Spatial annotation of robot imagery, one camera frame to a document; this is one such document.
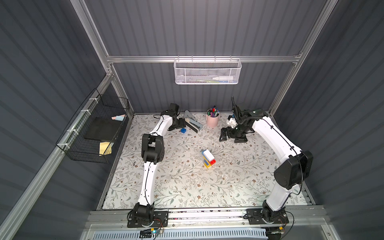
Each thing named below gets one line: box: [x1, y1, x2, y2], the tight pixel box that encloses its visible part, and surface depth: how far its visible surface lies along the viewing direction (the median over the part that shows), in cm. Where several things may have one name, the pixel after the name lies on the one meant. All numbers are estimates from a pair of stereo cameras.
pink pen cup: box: [206, 108, 220, 128], surface depth 110 cm
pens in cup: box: [207, 105, 220, 118], surface depth 107 cm
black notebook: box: [84, 117, 124, 141], surface depth 75 cm
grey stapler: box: [183, 110, 203, 134], surface depth 113 cm
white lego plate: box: [203, 149, 215, 162], surface depth 84 cm
